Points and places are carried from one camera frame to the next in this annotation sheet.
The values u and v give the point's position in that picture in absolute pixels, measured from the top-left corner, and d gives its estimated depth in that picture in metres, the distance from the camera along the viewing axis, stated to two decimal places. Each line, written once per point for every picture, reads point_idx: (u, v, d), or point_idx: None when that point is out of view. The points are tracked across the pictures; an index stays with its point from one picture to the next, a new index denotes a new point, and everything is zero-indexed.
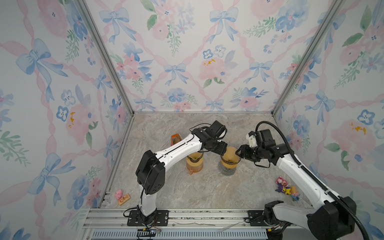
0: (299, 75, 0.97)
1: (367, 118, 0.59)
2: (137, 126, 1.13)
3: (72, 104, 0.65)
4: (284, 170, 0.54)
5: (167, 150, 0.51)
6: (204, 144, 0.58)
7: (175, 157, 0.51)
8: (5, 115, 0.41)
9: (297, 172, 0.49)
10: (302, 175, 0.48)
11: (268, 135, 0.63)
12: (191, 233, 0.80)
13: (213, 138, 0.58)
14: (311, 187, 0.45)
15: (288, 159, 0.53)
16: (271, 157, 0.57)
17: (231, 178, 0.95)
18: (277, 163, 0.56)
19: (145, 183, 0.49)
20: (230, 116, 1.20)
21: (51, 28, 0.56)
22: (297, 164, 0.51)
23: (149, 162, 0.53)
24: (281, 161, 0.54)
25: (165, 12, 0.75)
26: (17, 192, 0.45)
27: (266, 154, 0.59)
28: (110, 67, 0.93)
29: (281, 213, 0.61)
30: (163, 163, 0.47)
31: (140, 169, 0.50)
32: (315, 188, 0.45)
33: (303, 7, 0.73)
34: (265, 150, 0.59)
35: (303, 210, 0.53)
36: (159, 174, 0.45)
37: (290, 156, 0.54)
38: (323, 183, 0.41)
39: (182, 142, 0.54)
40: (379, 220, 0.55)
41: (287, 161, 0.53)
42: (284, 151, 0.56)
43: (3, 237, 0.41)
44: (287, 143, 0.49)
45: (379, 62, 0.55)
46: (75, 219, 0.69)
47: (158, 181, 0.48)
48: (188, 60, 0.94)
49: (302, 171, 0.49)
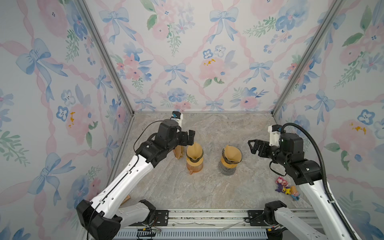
0: (299, 75, 0.97)
1: (367, 118, 0.59)
2: (137, 126, 1.13)
3: (72, 104, 0.65)
4: (308, 197, 0.46)
5: (106, 191, 0.41)
6: (155, 161, 0.49)
7: (119, 197, 0.42)
8: (5, 115, 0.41)
9: (325, 207, 0.42)
10: (329, 213, 0.41)
11: (298, 146, 0.49)
12: (191, 233, 0.80)
13: (165, 145, 0.53)
14: (337, 231, 0.39)
15: (317, 188, 0.44)
16: (296, 177, 0.47)
17: (231, 178, 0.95)
18: (301, 186, 0.47)
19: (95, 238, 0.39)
20: (230, 116, 1.20)
21: (51, 28, 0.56)
22: (327, 199, 0.43)
23: (85, 214, 0.43)
24: (308, 188, 0.45)
25: (165, 12, 0.75)
26: (17, 192, 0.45)
27: (291, 171, 0.48)
28: (110, 67, 0.93)
29: (283, 219, 0.61)
30: (102, 212, 0.38)
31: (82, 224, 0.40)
32: (342, 233, 0.39)
33: (303, 7, 0.73)
34: (290, 166, 0.49)
35: (310, 233, 0.51)
36: (100, 228, 0.37)
37: (320, 183, 0.45)
38: (353, 230, 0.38)
39: (124, 172, 0.44)
40: (378, 220, 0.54)
41: (317, 192, 0.44)
42: (313, 175, 0.46)
43: (3, 237, 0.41)
44: (322, 167, 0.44)
45: (379, 62, 0.55)
46: (74, 219, 0.69)
47: (107, 231, 0.41)
48: (188, 60, 0.94)
49: (331, 208, 0.42)
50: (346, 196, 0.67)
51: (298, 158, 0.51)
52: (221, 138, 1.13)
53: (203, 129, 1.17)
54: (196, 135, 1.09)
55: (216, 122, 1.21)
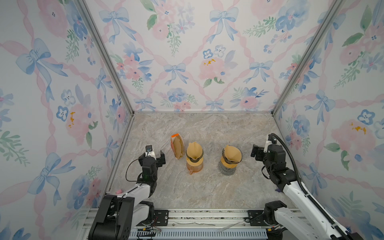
0: (299, 75, 0.97)
1: (367, 118, 0.59)
2: (137, 126, 1.13)
3: (72, 104, 0.65)
4: (292, 197, 0.53)
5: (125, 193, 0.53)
6: (151, 192, 0.67)
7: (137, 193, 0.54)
8: (5, 115, 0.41)
9: (304, 201, 0.49)
10: (307, 204, 0.48)
11: (281, 158, 0.59)
12: (191, 233, 0.80)
13: (153, 177, 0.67)
14: (318, 218, 0.45)
15: (295, 187, 0.53)
16: (277, 182, 0.58)
17: (231, 178, 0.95)
18: (284, 189, 0.56)
19: (109, 234, 0.41)
20: (230, 116, 1.20)
21: (51, 28, 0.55)
22: (304, 193, 0.51)
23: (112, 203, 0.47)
24: (288, 188, 0.54)
25: (165, 12, 0.75)
26: (17, 191, 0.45)
27: (274, 178, 0.59)
28: (110, 67, 0.92)
29: (282, 219, 0.61)
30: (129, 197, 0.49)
31: (99, 221, 0.42)
32: (322, 220, 0.44)
33: (303, 7, 0.73)
34: (273, 173, 0.60)
35: (309, 232, 0.51)
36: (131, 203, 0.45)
37: (296, 183, 0.54)
38: (330, 216, 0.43)
39: (135, 186, 0.61)
40: (378, 220, 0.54)
41: (294, 189, 0.53)
42: (290, 179, 0.56)
43: (3, 237, 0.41)
44: (296, 173, 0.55)
45: (379, 62, 0.55)
46: (75, 219, 0.69)
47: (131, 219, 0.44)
48: (188, 60, 0.94)
49: (308, 201, 0.49)
50: (346, 196, 0.67)
51: (281, 167, 0.61)
52: (221, 138, 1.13)
53: (203, 129, 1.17)
54: (196, 135, 1.09)
55: (216, 122, 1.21)
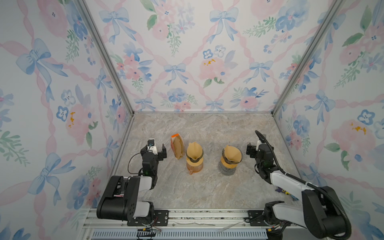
0: (299, 75, 0.97)
1: (367, 118, 0.59)
2: (137, 126, 1.13)
3: (72, 104, 0.65)
4: (276, 182, 0.61)
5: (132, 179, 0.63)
6: (153, 185, 0.70)
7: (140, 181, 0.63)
8: (5, 115, 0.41)
9: (284, 179, 0.57)
10: (287, 179, 0.56)
11: (269, 156, 0.67)
12: (191, 233, 0.80)
13: (153, 171, 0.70)
14: (296, 185, 0.52)
15: (277, 173, 0.62)
16: (265, 177, 0.67)
17: (231, 178, 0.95)
18: (270, 181, 0.65)
19: (117, 209, 0.43)
20: (230, 116, 1.20)
21: (51, 28, 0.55)
22: (283, 173, 0.61)
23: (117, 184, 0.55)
24: (272, 176, 0.63)
25: (165, 12, 0.75)
26: (17, 191, 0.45)
27: (261, 174, 0.68)
28: (110, 67, 0.92)
29: (280, 211, 0.62)
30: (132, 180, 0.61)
31: (107, 197, 0.45)
32: (299, 184, 0.52)
33: (303, 7, 0.73)
34: (262, 169, 0.69)
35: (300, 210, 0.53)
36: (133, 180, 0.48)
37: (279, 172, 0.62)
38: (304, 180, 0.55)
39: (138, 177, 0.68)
40: (378, 220, 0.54)
41: (276, 173, 0.62)
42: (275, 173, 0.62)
43: (3, 237, 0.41)
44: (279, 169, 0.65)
45: (379, 62, 0.55)
46: (74, 219, 0.69)
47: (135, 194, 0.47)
48: (188, 60, 0.94)
49: (287, 177, 0.58)
50: (346, 196, 0.67)
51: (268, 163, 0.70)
52: (221, 138, 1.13)
53: (203, 129, 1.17)
54: (196, 135, 1.09)
55: (216, 122, 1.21)
